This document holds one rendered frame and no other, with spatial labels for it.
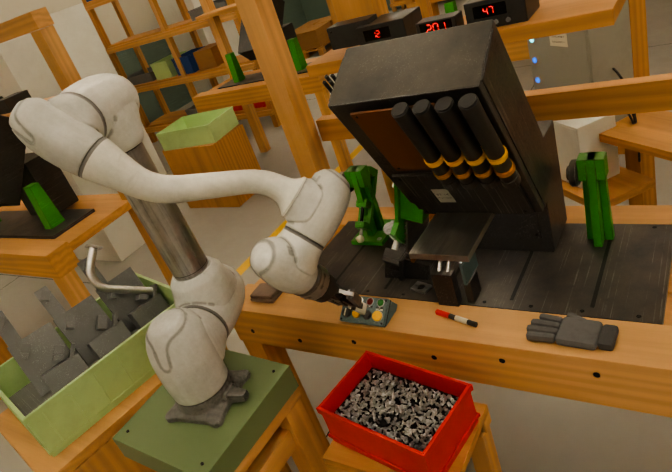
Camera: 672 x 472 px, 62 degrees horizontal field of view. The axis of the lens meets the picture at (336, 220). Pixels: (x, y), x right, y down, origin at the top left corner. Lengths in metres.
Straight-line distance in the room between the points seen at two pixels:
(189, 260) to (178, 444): 0.46
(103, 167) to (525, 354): 1.05
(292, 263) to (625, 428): 1.61
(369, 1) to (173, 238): 0.92
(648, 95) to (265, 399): 1.32
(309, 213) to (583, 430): 1.57
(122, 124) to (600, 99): 1.30
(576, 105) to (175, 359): 1.33
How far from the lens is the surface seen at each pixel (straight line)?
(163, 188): 1.24
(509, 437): 2.45
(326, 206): 1.22
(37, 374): 2.21
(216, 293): 1.55
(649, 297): 1.58
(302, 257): 1.21
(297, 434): 1.69
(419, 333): 1.56
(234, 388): 1.55
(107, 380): 2.01
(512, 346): 1.47
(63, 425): 2.01
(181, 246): 1.51
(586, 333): 1.44
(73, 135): 1.26
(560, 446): 2.41
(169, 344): 1.43
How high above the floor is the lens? 1.90
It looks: 26 degrees down
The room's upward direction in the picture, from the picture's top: 20 degrees counter-clockwise
